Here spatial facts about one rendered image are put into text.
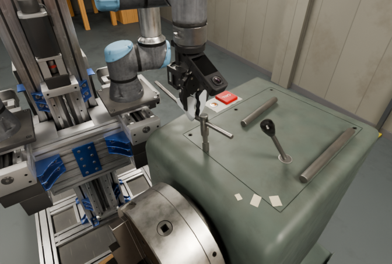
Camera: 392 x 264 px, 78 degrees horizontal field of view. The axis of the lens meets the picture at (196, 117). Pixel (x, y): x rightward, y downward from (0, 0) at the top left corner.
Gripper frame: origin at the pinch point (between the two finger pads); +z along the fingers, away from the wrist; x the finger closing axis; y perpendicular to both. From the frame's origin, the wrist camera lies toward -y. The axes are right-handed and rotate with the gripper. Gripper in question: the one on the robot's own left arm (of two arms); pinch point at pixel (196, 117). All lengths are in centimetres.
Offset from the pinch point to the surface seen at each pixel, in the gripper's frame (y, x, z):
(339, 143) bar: -28.4, -28.2, 6.8
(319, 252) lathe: -37, -45, 80
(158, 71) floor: 267, -151, 135
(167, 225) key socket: -14.7, 20.7, 11.0
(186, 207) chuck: -14.1, 14.9, 10.8
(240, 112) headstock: 1.5, -21.2, 9.0
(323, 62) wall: 69, -262, 83
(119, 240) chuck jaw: -7.7, 29.7, 16.7
